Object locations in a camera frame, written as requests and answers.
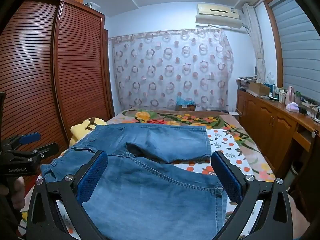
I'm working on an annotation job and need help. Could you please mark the black waste bin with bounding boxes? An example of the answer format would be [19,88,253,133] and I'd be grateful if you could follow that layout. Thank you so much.
[285,161,303,188]

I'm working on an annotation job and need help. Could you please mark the yellow plush toy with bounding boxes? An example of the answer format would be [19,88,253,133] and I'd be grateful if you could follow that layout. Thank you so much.
[70,117,108,147]

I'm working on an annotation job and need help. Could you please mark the brown wooden sideboard cabinet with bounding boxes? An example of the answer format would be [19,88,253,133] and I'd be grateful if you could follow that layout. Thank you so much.
[236,90,320,198]

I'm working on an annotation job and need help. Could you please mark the blue denim pants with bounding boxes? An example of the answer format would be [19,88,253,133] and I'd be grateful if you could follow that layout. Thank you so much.
[40,124,229,240]

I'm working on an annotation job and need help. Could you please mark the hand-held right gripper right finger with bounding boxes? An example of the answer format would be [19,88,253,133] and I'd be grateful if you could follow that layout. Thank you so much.
[211,151,293,240]

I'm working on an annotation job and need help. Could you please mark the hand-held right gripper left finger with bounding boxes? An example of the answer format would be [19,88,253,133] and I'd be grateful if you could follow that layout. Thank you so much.
[26,150,108,240]

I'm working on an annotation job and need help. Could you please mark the low cardboard box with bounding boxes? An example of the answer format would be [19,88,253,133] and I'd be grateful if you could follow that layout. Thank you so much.
[176,103,196,112]

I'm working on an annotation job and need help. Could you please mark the brown slatted wooden wardrobe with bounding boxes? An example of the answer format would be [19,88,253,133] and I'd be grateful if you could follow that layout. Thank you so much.
[0,0,115,195]

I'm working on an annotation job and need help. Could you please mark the person's leg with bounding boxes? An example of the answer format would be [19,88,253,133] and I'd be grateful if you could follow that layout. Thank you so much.
[287,195,310,230]

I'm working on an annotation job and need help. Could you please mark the sheer circle-patterned curtain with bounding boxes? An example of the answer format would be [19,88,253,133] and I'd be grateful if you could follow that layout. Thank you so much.
[108,29,234,112]

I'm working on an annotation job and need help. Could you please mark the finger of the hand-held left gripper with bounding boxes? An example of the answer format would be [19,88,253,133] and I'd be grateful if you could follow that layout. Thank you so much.
[2,132,41,148]
[5,142,60,165]

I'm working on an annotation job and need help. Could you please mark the blue plastic bag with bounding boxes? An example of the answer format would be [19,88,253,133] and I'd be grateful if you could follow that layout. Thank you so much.
[176,95,195,107]

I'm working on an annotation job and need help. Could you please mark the open cardboard box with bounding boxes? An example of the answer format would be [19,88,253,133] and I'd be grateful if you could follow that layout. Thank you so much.
[249,82,271,96]

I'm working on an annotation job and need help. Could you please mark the white orange-print blanket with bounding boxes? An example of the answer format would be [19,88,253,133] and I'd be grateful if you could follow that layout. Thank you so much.
[20,129,278,240]

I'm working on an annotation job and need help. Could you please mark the grey cluttered tray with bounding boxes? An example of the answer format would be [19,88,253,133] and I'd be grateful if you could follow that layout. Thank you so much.
[236,76,258,90]

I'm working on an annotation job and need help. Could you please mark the grey window blind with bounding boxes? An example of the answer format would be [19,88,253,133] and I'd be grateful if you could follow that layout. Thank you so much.
[269,0,320,105]

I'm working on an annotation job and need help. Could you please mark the wooden window frame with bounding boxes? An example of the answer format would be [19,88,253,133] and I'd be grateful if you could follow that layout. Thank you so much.
[264,1,284,88]

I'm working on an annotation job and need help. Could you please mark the cream tied window curtain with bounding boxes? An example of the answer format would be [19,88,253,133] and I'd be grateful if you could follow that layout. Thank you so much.
[242,4,267,84]

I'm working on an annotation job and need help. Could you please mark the person's left hand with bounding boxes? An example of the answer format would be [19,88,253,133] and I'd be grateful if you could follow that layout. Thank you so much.
[0,176,25,208]

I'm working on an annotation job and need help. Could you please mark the white wall air conditioner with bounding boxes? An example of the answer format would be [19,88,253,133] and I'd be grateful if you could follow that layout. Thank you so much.
[195,3,243,29]

